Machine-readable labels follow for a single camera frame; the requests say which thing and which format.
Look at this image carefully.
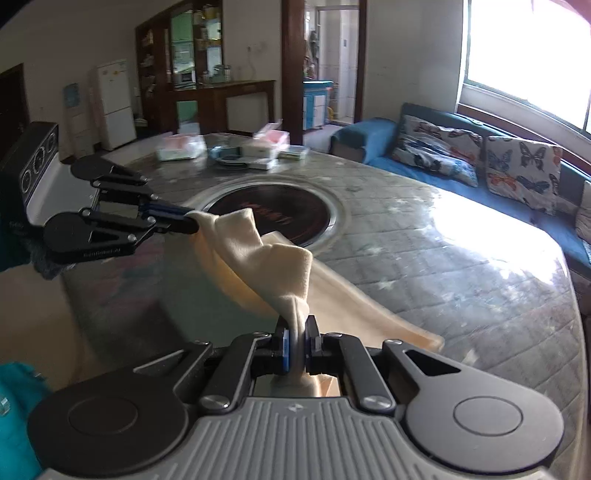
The grey cushion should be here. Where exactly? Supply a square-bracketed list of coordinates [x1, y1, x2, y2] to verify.
[575, 181, 591, 242]

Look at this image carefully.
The left butterfly pillow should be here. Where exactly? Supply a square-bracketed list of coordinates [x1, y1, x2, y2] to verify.
[393, 115, 484, 187]

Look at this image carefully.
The blue sofa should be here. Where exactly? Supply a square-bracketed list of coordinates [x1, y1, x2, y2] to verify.
[329, 103, 590, 274]

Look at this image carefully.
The teal jacket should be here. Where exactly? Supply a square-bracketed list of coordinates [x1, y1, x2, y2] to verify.
[0, 362, 51, 480]

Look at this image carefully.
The plastic bag with tissues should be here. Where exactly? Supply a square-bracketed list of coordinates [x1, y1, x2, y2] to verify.
[156, 134, 207, 162]

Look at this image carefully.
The dark wooden display cabinet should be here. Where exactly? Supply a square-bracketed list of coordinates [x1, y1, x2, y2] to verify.
[135, 1, 276, 135]

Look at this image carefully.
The blue black smart watch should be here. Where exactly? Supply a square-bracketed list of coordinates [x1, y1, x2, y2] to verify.
[208, 145, 249, 169]

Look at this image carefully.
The black round induction cooktop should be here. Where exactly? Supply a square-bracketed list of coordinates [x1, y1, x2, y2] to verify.
[205, 183, 334, 247]

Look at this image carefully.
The right butterfly pillow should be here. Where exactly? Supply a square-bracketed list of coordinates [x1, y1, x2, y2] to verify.
[485, 136, 563, 216]

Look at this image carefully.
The pink tissue pack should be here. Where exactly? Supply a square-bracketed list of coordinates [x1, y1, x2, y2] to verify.
[252, 120, 290, 151]

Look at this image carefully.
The cream sweater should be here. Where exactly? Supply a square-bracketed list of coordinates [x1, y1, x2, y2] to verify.
[183, 209, 444, 397]

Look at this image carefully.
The window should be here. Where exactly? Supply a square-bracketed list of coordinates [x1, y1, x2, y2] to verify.
[465, 1, 590, 136]

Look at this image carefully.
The blue white cabinet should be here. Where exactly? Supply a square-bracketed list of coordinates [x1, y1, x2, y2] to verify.
[303, 80, 334, 131]

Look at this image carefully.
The quilted grey star table cover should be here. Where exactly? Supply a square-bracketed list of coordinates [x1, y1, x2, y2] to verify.
[61, 153, 589, 479]

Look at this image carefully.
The butterfly pillow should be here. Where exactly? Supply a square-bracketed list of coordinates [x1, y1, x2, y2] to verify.
[485, 136, 563, 216]
[393, 115, 484, 187]

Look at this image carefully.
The green booklet stack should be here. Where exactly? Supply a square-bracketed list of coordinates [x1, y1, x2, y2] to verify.
[277, 145, 310, 161]

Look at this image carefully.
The white box on table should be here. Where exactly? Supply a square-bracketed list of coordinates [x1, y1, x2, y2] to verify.
[240, 142, 279, 171]

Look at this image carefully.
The white refrigerator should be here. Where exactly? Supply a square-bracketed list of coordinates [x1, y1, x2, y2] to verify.
[94, 60, 136, 151]

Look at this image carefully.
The water dispenser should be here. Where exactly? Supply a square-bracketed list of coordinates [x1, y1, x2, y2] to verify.
[63, 83, 93, 158]

